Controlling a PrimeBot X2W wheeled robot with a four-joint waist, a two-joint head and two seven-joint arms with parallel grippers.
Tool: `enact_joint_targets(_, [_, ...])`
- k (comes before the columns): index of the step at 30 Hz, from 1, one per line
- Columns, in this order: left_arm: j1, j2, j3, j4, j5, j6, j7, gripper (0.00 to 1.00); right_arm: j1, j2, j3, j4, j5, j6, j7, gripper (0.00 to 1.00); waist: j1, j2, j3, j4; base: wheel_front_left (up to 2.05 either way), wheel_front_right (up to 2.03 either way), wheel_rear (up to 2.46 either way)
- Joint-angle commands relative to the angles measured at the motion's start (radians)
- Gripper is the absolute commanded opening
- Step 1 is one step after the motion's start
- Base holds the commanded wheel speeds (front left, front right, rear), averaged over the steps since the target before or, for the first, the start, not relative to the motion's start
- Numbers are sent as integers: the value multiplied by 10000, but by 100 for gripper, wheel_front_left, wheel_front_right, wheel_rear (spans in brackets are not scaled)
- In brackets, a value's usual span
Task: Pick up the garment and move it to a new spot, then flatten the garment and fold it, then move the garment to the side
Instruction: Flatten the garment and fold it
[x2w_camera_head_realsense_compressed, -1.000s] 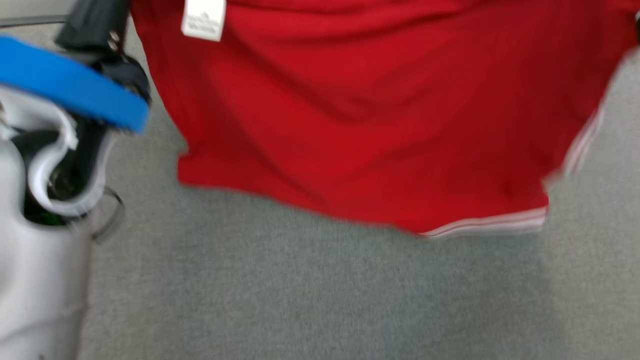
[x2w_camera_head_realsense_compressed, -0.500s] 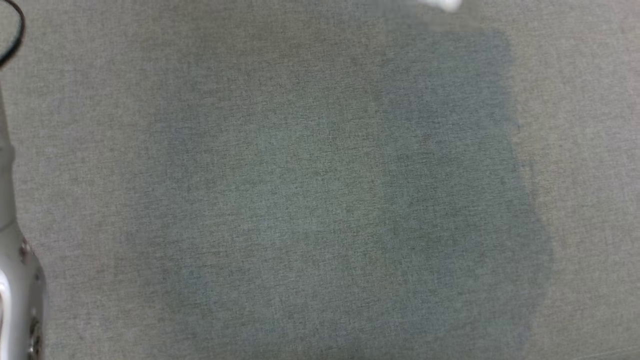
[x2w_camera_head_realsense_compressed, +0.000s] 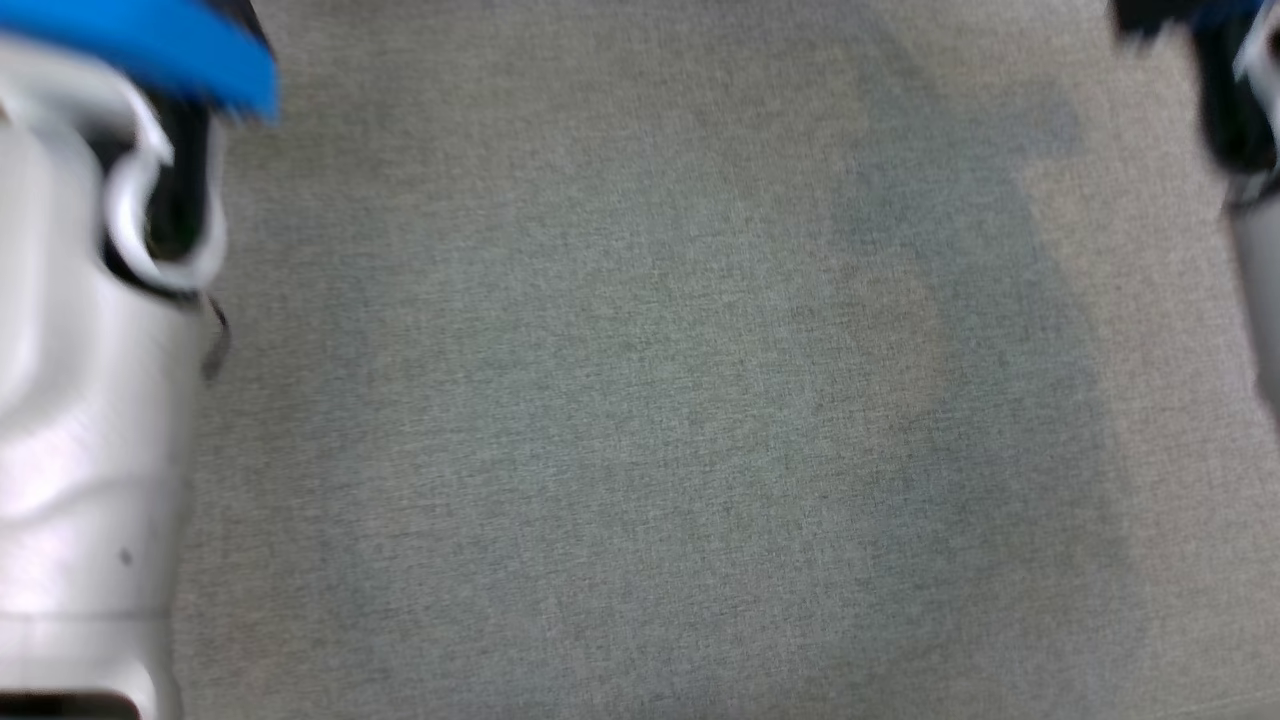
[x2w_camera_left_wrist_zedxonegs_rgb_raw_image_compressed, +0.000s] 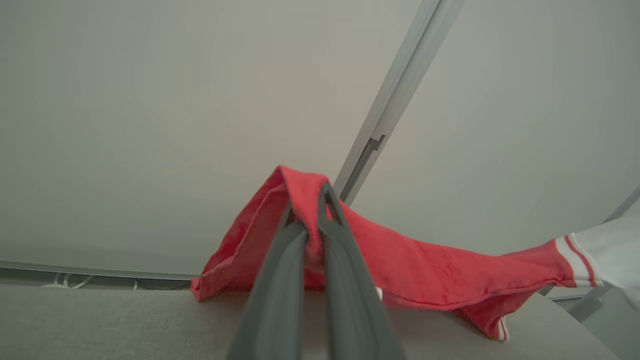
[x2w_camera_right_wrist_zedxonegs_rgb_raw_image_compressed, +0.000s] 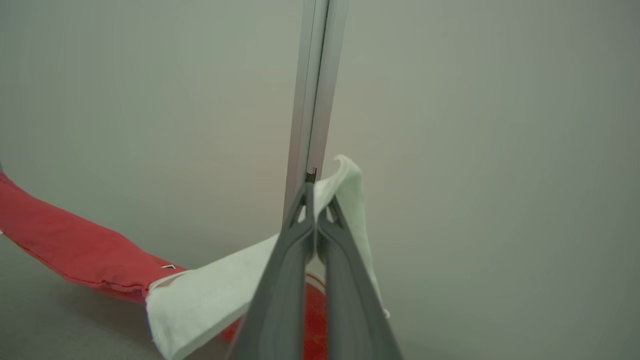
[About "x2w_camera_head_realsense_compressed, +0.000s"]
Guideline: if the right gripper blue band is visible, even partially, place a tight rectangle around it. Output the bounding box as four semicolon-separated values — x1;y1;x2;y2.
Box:
1110;0;1280;176

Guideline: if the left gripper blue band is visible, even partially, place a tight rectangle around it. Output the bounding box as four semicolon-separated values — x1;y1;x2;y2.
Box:
0;0;281;123

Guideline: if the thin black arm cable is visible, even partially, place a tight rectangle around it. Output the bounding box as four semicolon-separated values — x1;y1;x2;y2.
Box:
200;295;233;383

